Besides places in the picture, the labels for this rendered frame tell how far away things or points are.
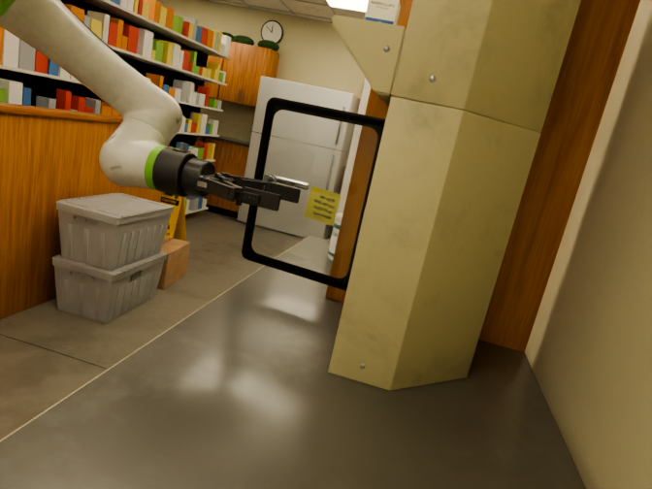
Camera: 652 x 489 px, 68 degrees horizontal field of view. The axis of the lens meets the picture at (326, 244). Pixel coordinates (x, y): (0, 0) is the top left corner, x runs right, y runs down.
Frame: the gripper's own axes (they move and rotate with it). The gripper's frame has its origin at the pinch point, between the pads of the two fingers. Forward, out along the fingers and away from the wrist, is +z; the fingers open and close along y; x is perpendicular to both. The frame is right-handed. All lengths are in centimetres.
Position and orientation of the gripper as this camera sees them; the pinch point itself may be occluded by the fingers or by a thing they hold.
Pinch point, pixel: (284, 198)
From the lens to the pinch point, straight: 94.9
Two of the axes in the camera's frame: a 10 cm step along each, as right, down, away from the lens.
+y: 2.1, -1.9, 9.6
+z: 9.6, 2.4, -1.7
